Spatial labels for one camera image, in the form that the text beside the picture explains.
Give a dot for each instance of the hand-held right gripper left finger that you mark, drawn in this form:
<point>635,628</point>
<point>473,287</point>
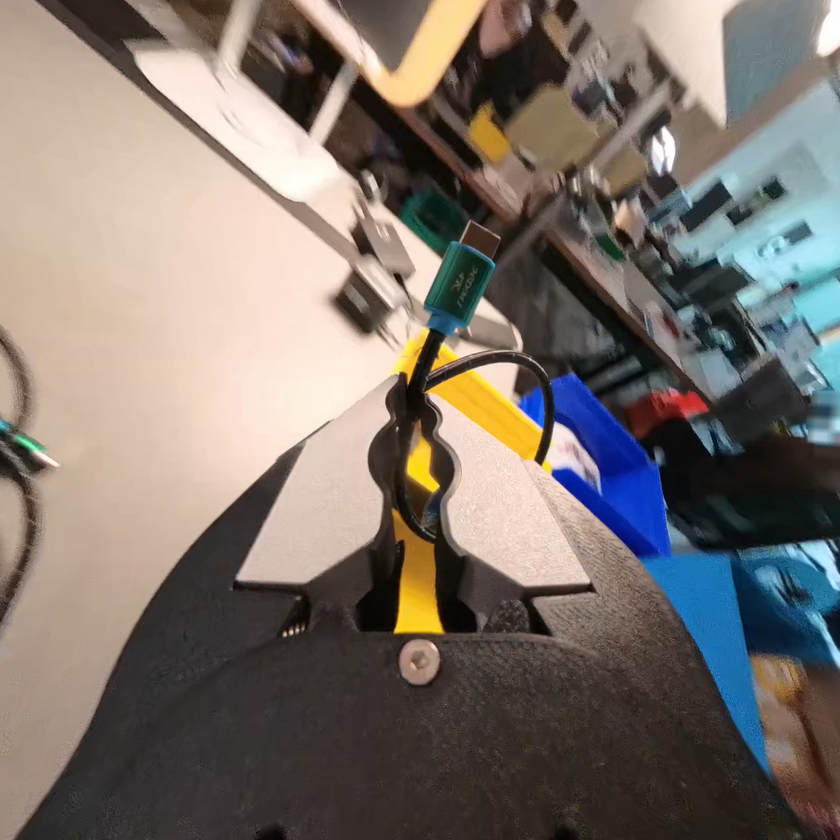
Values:
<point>315,512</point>

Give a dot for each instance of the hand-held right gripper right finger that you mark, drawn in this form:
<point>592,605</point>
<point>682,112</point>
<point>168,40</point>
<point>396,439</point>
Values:
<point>512,525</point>

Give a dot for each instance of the blue bin with white label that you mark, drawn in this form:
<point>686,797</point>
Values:
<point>623,485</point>

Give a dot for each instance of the yellow plastic bin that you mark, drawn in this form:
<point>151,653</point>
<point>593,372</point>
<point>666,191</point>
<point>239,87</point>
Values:
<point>482,400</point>

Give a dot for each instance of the blue plastic box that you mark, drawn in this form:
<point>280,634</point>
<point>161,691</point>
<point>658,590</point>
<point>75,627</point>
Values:
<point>709,623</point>

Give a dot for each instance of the green crate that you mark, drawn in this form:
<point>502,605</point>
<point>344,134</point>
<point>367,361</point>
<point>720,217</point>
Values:
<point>433,220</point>

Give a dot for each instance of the cluttered shelving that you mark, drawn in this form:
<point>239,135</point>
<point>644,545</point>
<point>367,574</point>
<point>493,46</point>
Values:
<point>722,262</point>

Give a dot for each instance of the white flat base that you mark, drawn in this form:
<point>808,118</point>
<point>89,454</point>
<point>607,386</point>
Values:
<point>262,131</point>

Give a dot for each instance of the pale yellow curved frame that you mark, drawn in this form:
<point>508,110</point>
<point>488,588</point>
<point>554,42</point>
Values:
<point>407,85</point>

